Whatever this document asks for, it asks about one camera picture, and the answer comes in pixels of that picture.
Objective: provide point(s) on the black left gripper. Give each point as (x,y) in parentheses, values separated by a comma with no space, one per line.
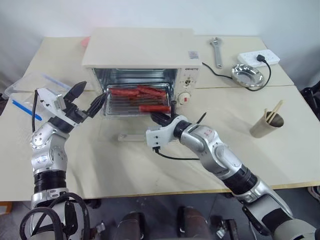
(75,113)

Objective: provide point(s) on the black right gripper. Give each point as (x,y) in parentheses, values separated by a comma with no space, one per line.
(167,120)

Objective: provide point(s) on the metal baking tray with rack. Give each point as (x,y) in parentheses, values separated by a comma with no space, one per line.
(122,108)

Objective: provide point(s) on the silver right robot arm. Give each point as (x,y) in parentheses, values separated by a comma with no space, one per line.
(217,150)

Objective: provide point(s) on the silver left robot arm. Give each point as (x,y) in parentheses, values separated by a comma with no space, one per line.
(47,160)

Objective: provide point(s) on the red sausage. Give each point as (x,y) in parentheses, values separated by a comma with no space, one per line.
(123,92)
(155,108)
(147,89)
(143,97)
(157,94)

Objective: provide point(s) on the white red oven timer knob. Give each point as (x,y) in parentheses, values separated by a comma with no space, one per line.
(184,97)

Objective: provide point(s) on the oven sticker label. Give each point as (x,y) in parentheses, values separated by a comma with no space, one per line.
(193,55)

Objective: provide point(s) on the cream toaster oven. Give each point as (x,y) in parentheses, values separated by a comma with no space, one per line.
(137,50)

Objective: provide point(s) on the clear zip bag blue strip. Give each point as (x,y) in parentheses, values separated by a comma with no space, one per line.
(25,108)
(32,82)

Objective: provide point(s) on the silver adjustable wrench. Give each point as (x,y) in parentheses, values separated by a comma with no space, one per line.
(218,53)

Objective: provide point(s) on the shiny steel bowl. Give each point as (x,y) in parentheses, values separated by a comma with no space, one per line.
(247,75)

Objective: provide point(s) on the beige chopstick holder cup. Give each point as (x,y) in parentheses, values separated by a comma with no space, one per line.
(262,128)

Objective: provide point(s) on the white power strip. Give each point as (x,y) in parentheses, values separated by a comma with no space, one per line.
(250,56)

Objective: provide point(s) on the wooden chopstick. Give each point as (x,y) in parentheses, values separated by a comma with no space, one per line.
(276,113)
(275,110)

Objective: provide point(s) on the dark rounded shape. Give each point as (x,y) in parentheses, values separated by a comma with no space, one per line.
(132,227)
(195,225)

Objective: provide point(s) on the orange box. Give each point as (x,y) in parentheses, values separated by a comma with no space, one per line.
(5,207)

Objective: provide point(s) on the black equipment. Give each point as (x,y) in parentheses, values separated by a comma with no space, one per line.
(312,98)

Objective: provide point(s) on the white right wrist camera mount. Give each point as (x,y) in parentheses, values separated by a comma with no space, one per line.
(155,136)

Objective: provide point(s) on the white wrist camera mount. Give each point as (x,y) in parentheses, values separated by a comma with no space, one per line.
(155,136)
(48,98)

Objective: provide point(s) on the small oven switch knob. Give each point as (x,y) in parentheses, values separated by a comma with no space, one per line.
(187,82)

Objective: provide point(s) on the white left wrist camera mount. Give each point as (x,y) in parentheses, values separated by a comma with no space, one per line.
(48,98)

